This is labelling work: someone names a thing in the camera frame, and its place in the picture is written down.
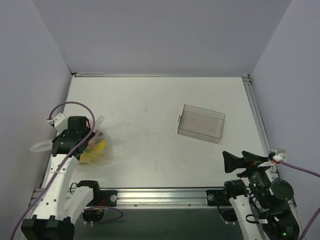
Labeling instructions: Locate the translucent plastic bag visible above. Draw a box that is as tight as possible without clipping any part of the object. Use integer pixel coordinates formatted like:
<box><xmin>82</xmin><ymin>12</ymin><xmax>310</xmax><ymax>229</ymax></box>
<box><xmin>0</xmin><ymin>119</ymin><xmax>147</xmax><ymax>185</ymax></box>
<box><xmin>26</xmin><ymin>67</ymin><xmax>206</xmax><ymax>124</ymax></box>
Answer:
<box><xmin>30</xmin><ymin>116</ymin><xmax>111</xmax><ymax>165</ymax></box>

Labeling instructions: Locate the yellow banana bunch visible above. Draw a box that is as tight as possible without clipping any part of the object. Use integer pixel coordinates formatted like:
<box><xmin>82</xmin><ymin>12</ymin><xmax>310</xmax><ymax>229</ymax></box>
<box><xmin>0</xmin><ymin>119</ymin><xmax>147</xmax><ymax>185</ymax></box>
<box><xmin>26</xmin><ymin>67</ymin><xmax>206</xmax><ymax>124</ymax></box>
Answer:
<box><xmin>79</xmin><ymin>139</ymin><xmax>107</xmax><ymax>165</ymax></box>

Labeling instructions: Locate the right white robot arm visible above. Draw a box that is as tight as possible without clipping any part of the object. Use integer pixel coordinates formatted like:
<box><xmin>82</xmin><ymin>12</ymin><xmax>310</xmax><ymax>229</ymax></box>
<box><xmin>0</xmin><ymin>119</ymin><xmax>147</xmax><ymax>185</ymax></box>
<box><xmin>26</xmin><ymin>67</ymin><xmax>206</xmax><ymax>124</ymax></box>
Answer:
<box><xmin>221</xmin><ymin>149</ymin><xmax>300</xmax><ymax>240</ymax></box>

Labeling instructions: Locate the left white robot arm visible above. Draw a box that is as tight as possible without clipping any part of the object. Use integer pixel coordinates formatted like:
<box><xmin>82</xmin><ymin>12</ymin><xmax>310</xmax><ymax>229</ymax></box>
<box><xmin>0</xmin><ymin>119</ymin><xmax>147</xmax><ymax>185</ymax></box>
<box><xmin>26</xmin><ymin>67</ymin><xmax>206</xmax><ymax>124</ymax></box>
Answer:
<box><xmin>21</xmin><ymin>113</ymin><xmax>101</xmax><ymax>240</ymax></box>

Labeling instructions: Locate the clear plastic box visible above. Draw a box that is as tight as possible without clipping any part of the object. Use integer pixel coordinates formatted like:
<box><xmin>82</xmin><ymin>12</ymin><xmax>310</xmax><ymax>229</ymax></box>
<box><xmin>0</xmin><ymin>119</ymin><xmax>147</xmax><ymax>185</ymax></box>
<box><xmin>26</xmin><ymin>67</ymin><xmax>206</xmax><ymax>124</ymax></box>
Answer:
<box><xmin>177</xmin><ymin>104</ymin><xmax>226</xmax><ymax>144</ymax></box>

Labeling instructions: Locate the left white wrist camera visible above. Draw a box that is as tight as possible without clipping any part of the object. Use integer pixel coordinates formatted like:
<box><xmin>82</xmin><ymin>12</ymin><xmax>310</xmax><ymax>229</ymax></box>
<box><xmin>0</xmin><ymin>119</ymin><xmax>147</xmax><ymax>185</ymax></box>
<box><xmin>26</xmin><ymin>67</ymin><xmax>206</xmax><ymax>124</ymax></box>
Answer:
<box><xmin>47</xmin><ymin>113</ymin><xmax>68</xmax><ymax>134</ymax></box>

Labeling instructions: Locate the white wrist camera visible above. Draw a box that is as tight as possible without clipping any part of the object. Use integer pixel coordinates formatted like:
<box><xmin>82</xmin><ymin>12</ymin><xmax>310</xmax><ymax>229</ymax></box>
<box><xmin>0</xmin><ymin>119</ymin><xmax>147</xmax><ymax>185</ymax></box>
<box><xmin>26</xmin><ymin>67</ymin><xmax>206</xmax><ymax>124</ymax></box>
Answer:
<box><xmin>258</xmin><ymin>148</ymin><xmax>288</xmax><ymax>168</ymax></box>
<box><xmin>47</xmin><ymin>113</ymin><xmax>68</xmax><ymax>134</ymax></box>

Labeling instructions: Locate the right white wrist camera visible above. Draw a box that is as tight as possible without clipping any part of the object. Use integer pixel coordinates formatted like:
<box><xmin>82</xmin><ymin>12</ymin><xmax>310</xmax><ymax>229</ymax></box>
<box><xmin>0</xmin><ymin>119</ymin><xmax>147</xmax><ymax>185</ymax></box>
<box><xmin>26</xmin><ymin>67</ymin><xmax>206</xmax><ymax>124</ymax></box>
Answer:
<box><xmin>258</xmin><ymin>148</ymin><xmax>288</xmax><ymax>168</ymax></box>

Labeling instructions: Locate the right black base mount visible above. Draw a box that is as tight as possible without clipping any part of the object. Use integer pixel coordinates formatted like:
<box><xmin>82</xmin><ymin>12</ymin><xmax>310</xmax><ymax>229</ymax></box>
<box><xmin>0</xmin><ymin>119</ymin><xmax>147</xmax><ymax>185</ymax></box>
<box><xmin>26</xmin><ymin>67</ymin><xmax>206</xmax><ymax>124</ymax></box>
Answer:
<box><xmin>206</xmin><ymin>189</ymin><xmax>231</xmax><ymax>207</ymax></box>

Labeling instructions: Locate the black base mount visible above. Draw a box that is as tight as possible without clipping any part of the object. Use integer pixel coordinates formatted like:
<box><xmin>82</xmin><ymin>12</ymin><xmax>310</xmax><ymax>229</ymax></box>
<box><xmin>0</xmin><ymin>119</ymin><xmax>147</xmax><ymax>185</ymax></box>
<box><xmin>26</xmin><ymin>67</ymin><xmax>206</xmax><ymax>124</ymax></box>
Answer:
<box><xmin>87</xmin><ymin>190</ymin><xmax>118</xmax><ymax>207</ymax></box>
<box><xmin>206</xmin><ymin>189</ymin><xmax>231</xmax><ymax>207</ymax></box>

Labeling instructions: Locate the aluminium front rail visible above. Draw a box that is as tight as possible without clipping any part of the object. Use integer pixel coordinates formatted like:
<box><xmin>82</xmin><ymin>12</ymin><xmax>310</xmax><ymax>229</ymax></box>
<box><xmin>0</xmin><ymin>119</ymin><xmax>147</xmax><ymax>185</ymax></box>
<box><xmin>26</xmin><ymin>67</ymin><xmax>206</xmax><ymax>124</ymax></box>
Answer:
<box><xmin>29</xmin><ymin>187</ymin><xmax>298</xmax><ymax>210</ymax></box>

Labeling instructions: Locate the aluminium rail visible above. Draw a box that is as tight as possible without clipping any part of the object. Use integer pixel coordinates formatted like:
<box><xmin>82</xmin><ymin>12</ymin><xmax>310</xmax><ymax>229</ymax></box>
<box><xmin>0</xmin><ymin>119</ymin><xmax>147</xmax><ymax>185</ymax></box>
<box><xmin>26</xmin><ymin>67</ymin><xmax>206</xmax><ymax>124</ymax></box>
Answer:
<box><xmin>29</xmin><ymin>187</ymin><xmax>298</xmax><ymax>210</ymax></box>
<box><xmin>242</xmin><ymin>74</ymin><xmax>270</xmax><ymax>156</ymax></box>

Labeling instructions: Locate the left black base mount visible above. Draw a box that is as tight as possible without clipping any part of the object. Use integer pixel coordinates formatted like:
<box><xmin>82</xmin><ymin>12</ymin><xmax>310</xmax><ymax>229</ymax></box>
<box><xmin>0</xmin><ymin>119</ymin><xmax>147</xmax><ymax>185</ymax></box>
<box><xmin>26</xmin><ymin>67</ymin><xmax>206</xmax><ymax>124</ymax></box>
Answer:
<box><xmin>87</xmin><ymin>190</ymin><xmax>118</xmax><ymax>207</ymax></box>

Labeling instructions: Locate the aluminium right side rail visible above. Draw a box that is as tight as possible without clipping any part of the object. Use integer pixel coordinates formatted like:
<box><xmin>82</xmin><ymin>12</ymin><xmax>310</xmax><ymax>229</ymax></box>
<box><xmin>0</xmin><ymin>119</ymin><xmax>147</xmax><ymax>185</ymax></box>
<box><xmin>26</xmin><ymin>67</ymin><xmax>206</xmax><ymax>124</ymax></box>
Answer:
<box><xmin>242</xmin><ymin>74</ymin><xmax>270</xmax><ymax>156</ymax></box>

